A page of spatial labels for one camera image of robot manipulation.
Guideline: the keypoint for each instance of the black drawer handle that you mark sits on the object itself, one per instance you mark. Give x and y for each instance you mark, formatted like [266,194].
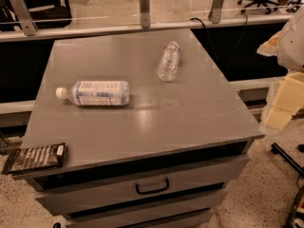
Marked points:
[153,187]

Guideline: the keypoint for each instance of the right metal bracket post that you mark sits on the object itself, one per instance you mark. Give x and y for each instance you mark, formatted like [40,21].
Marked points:
[215,12]

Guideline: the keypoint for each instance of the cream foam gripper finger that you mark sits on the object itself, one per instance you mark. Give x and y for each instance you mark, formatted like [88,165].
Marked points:
[285,98]

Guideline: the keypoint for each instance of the grey drawer cabinet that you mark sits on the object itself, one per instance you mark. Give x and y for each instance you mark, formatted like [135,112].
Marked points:
[195,131]

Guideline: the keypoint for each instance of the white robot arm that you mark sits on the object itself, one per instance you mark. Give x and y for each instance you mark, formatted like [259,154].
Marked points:
[288,47]

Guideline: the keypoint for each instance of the metal bracket post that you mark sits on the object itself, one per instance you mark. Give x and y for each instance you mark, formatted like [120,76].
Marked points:
[215,12]
[21,11]
[145,13]

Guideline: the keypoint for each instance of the black snack packet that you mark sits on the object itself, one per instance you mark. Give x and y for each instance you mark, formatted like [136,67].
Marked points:
[35,158]

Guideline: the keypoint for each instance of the middle metal bracket post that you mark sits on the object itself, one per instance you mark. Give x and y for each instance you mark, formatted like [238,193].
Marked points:
[145,13]

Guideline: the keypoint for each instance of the blue labelled plastic bottle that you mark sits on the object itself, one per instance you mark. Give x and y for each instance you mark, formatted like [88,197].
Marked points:
[96,93]

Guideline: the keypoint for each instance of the left metal bracket post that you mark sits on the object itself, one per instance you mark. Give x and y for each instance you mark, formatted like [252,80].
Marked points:
[21,11]

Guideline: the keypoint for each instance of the black stand leg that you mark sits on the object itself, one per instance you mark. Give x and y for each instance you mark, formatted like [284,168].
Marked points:
[276,149]

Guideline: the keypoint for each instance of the clear crumpled plastic bottle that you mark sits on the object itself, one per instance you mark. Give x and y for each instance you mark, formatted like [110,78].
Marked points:
[169,62]

